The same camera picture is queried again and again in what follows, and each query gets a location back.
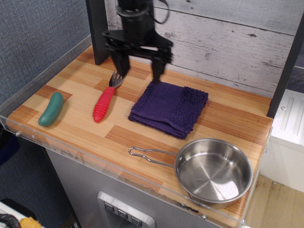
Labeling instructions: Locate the dark grey post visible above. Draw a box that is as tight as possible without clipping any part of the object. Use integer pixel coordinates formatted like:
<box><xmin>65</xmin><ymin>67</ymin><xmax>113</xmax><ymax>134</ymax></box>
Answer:
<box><xmin>85</xmin><ymin>0</ymin><xmax>110</xmax><ymax>65</ymax></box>
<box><xmin>267</xmin><ymin>14</ymin><xmax>304</xmax><ymax>118</ymax></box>

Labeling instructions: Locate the red handled toy fork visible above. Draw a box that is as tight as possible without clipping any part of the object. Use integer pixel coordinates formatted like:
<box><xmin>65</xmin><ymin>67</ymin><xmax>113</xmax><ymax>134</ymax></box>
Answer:
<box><xmin>93</xmin><ymin>71</ymin><xmax>124</xmax><ymax>123</ymax></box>

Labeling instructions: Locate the dark grey right post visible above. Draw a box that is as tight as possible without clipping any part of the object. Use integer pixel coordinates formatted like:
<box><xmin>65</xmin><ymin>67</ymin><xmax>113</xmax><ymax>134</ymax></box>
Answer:
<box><xmin>267</xmin><ymin>14</ymin><xmax>304</xmax><ymax>118</ymax></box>

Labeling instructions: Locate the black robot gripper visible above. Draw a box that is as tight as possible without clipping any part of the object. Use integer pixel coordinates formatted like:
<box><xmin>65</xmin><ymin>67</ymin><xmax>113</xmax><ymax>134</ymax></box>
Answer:
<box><xmin>102</xmin><ymin>9</ymin><xmax>173</xmax><ymax>83</ymax></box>

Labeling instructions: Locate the stainless steel saucepan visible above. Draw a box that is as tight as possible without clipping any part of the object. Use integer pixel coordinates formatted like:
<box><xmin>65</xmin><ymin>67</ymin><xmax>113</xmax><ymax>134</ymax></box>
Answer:
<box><xmin>128</xmin><ymin>138</ymin><xmax>254</xmax><ymax>210</ymax></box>

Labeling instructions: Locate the silver water dispenser panel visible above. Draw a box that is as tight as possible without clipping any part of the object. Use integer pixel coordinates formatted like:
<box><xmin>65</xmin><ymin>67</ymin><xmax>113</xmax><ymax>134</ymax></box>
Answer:
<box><xmin>97</xmin><ymin>191</ymin><xmax>156</xmax><ymax>228</ymax></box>

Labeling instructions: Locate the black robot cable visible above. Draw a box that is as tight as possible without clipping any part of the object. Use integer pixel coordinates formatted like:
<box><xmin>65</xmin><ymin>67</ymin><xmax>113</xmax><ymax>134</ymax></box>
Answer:
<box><xmin>149</xmin><ymin>0</ymin><xmax>171</xmax><ymax>25</ymax></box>

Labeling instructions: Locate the clear acrylic guard rail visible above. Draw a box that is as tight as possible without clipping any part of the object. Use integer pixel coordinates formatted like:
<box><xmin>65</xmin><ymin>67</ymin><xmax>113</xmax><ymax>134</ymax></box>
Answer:
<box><xmin>0</xmin><ymin>35</ymin><xmax>274</xmax><ymax>228</ymax></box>

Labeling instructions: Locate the yellow object at corner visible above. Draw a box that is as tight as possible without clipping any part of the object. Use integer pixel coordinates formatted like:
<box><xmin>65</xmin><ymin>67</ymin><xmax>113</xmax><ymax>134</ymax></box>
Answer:
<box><xmin>19</xmin><ymin>217</ymin><xmax>43</xmax><ymax>228</ymax></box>

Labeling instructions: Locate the folded violet cloth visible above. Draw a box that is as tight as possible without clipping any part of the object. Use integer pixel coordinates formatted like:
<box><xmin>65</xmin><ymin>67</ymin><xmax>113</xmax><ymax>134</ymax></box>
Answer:
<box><xmin>128</xmin><ymin>82</ymin><xmax>209</xmax><ymax>139</ymax></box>

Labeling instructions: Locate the white cabinet on right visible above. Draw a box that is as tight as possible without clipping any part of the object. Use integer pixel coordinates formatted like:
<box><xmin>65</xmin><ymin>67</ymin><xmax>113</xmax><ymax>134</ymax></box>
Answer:
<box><xmin>259</xmin><ymin>89</ymin><xmax>304</xmax><ymax>192</ymax></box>

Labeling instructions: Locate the green toy cucumber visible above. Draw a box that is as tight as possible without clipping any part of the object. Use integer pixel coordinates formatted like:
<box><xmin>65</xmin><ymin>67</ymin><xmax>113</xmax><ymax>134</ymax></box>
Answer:
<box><xmin>38</xmin><ymin>92</ymin><xmax>64</xmax><ymax>127</ymax></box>

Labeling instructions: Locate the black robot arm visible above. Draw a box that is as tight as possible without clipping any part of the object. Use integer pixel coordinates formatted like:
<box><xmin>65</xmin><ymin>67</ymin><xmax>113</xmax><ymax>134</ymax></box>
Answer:
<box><xmin>103</xmin><ymin>0</ymin><xmax>173</xmax><ymax>83</ymax></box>

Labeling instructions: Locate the silver toy fridge cabinet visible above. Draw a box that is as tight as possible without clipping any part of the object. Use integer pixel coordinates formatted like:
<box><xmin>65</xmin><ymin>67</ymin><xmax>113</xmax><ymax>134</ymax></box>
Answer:
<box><xmin>47</xmin><ymin>150</ymin><xmax>244</xmax><ymax>228</ymax></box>

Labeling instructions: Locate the dark grey left post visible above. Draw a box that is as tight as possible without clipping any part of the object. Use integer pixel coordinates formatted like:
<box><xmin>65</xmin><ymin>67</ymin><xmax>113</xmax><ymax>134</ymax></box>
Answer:
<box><xmin>85</xmin><ymin>0</ymin><xmax>110</xmax><ymax>65</ymax></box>

